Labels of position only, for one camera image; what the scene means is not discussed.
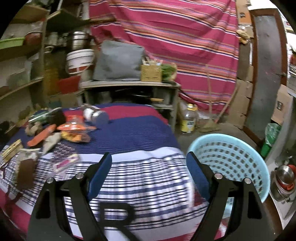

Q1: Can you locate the orange yellow snack wrapper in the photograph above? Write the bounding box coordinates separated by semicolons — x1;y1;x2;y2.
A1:
61;131;91;143

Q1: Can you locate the clear brown plastic packet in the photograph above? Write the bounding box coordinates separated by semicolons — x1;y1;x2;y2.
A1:
15;148;41;190

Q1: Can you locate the pink blister pack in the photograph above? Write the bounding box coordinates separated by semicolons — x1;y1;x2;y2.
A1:
50;143;80;176

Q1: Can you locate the light blue laundry basket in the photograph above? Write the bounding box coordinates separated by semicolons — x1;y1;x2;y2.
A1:
187;133;270;202

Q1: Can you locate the orange plastic bag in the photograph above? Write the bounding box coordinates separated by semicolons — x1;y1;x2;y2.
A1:
27;124;57;148

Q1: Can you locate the white crumpled paper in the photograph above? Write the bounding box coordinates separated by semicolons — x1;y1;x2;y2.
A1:
42;133;61;155

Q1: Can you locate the green plastic bag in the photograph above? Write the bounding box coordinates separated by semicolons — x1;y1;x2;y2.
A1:
260;123;281;158

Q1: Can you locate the crumpled brown paper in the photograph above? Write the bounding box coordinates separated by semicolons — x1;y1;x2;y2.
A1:
25;121;43;137

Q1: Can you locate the striped blue red tablecloth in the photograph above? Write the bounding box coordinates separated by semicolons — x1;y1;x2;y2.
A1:
1;104;208;240

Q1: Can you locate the red foil wrapper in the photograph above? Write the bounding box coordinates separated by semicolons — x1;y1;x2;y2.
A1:
57;115;97;131

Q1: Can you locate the black cup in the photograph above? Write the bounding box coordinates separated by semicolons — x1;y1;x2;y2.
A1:
47;109;66;127

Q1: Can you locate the green label plastic jar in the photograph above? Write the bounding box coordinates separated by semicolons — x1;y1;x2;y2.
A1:
28;108;62;123

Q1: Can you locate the cardboard box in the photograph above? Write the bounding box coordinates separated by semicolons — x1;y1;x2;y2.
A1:
271;85;293;126

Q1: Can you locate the glass jar metal lid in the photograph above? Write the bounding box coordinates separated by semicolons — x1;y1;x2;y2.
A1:
81;103;109;129

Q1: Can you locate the yellow oil bottle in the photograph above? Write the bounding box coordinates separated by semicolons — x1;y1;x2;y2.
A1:
181;103;197;133

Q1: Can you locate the red plastic basket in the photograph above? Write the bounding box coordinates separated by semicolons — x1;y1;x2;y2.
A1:
58;76;80;94

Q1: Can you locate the low concrete shelf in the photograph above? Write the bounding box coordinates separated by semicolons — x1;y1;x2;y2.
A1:
80;81;181;131

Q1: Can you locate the wooden corner shelf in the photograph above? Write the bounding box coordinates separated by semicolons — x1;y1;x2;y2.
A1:
1;4;49;107

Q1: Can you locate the large amber oil jug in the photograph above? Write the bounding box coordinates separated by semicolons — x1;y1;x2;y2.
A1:
43;46;59;108

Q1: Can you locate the white plastic bucket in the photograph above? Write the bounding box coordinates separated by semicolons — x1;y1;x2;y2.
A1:
65;49;95;75

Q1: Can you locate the grey cloth cover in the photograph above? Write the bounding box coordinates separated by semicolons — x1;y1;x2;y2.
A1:
93;40;145;81

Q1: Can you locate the beige utensil holder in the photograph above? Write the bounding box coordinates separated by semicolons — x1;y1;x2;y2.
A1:
140;57;162;82

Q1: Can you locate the green plastic tray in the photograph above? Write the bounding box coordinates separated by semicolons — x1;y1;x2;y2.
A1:
0;37;25;49

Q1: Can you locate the steel pot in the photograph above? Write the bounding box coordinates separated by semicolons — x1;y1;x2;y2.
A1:
67;31;90;51

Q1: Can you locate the red striped curtain cloth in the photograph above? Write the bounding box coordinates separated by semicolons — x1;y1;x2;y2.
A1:
89;1;239;113

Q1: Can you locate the black pan wooden handle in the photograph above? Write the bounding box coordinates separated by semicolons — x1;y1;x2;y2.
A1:
131;94;164;104

